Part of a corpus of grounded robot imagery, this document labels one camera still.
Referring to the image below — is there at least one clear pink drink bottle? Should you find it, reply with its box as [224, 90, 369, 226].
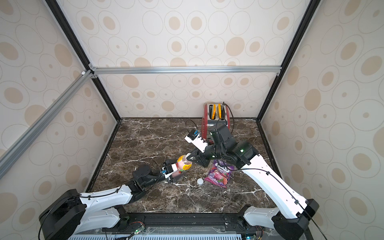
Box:
[172, 153, 193, 178]

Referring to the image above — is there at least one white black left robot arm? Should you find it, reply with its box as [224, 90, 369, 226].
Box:
[38, 164, 179, 240]

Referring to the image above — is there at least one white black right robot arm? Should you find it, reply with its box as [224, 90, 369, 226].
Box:
[185, 123, 319, 240]

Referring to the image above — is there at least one purple candy bag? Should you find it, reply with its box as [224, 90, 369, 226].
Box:
[204, 160, 235, 188]

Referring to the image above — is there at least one red and steel toaster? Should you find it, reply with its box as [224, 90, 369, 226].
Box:
[201, 102, 231, 144]

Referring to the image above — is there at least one yellow toy toast slice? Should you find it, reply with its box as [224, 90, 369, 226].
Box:
[217, 104, 226, 119]
[209, 104, 216, 120]

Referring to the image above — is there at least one small lit circuit board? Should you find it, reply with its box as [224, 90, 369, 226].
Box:
[135, 226, 145, 235]

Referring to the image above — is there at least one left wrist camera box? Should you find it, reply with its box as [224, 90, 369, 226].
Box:
[161, 161, 178, 174]

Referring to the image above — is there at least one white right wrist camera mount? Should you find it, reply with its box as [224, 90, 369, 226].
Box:
[185, 130, 209, 153]

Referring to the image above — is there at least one black right camera cable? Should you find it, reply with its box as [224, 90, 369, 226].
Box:
[184, 119, 200, 134]

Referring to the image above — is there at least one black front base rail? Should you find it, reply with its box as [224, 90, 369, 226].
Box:
[53, 212, 314, 240]

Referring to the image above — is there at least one black toaster power cable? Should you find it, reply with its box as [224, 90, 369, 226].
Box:
[221, 101, 235, 136]

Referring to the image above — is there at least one aluminium horizontal frame bar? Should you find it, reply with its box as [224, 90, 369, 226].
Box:
[91, 66, 282, 76]

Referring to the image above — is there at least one aluminium diagonal frame bar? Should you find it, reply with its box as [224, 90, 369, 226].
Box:
[1, 70, 93, 177]

